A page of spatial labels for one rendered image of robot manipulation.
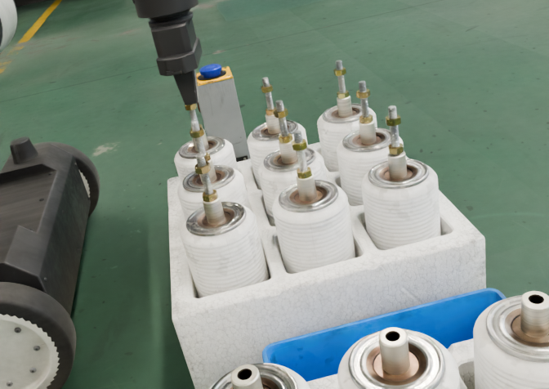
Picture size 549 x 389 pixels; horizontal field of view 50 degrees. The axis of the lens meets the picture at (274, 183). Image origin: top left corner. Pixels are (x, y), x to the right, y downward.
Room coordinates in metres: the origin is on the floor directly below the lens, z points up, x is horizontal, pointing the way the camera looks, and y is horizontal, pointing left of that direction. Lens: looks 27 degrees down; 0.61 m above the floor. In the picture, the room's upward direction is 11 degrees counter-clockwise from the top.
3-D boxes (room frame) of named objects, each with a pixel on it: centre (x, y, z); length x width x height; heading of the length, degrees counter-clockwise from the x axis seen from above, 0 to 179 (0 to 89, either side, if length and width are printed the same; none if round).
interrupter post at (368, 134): (0.77, -0.15, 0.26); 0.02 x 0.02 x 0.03
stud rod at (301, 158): (0.65, -0.04, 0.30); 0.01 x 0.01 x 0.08
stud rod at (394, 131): (0.66, -0.16, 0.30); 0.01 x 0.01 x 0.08
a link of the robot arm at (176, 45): (0.87, 0.10, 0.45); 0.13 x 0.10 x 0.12; 177
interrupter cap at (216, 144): (0.87, 0.10, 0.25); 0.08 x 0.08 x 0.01
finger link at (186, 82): (0.86, 0.10, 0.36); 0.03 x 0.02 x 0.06; 87
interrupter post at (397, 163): (0.66, -0.16, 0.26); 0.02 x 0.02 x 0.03
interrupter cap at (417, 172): (0.66, -0.16, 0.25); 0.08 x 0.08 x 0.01
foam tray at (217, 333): (0.76, -0.03, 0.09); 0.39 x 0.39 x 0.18; 5
